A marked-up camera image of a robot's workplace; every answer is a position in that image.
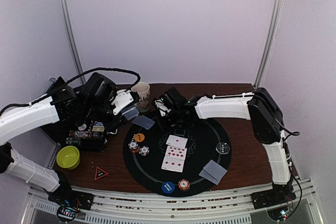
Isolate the red black triangle token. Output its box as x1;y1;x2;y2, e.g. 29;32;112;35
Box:
95;166;109;181

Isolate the aluminium front rail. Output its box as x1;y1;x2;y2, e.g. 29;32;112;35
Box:
19;179;326;223

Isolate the white floral mug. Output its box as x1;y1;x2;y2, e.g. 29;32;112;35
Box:
131;82;150;113

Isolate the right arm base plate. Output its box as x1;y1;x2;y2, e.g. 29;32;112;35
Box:
250;189;296;209

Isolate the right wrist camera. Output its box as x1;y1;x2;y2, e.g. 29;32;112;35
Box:
154;99;171;117

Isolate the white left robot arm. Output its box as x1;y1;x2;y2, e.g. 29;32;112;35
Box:
1;69;139;205

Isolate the orange big blind button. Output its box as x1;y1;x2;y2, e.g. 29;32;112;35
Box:
134;133;145;143

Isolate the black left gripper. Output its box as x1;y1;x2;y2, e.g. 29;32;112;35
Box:
82;101;128;132

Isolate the dark white poker chip stack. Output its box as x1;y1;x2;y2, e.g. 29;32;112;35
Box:
139;146;150;156

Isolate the texas holdem card box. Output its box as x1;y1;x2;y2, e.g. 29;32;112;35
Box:
92;121;105;132

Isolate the round black poker mat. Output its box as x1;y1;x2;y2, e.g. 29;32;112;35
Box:
123;112;232;197

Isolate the nine of diamonds card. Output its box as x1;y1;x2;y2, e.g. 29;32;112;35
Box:
165;145;187;160

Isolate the left aluminium frame post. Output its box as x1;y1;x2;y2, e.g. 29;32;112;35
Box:
60;0;83;74

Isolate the white dealer button in case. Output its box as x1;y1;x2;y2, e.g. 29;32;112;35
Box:
78;123;87;131

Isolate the clear dealer button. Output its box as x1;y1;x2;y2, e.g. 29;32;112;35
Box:
216;142;230;155

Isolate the blue card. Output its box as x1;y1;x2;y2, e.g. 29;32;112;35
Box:
132;115;155;130
199;160;227;185

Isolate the blue playing card deck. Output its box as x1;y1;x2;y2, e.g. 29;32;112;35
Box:
122;106;139;121

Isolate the blue small blind button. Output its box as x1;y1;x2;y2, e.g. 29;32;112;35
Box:
161;182;175;195

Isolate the lime green bowl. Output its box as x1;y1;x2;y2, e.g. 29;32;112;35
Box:
56;146;80;170

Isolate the black poker chip case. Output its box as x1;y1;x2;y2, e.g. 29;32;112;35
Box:
41;78;106;151

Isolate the right aluminium frame post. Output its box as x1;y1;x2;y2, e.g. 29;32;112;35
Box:
254;0;284;89

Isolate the blue white poker chip stack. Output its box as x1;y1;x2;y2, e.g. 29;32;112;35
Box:
128;141;140;153

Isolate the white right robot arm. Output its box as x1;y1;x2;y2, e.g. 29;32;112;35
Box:
152;88;300;204

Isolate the aluminium frame post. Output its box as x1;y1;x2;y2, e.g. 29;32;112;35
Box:
60;0;83;74
254;0;284;89

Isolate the red poker chip stack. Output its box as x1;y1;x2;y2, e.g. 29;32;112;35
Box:
178;179;190;191

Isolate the three of diamonds card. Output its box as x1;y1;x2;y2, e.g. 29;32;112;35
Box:
161;156;184;173

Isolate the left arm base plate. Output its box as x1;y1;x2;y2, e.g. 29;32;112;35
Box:
47;191;94;210

